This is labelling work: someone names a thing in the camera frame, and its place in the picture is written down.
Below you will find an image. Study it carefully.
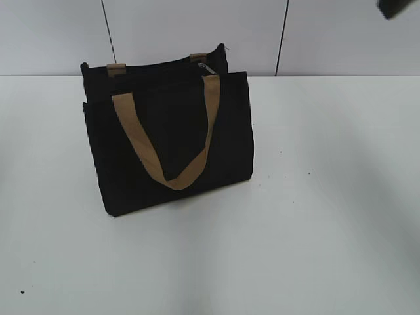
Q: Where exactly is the black tote bag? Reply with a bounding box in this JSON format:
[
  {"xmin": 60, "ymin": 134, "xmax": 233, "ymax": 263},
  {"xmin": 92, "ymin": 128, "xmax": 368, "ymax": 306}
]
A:
[{"xmin": 81, "ymin": 44, "xmax": 254, "ymax": 217}]

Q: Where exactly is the silver zipper pull with ring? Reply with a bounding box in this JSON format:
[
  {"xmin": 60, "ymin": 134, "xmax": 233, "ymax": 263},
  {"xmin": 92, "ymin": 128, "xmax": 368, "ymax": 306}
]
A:
[{"xmin": 198, "ymin": 63, "xmax": 216, "ymax": 75}]

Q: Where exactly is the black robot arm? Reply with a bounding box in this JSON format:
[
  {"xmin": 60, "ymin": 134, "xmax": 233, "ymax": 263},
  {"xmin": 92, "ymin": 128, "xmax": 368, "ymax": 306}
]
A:
[{"xmin": 376, "ymin": 0, "xmax": 417, "ymax": 20}]

